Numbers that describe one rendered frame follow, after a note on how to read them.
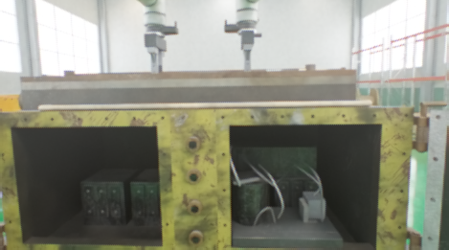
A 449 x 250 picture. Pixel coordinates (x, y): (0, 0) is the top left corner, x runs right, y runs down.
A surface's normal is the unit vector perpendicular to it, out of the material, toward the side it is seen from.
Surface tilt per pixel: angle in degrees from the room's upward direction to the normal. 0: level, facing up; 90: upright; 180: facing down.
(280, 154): 90
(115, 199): 90
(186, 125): 90
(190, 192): 90
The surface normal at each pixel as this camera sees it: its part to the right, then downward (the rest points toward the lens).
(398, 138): -0.05, 0.09
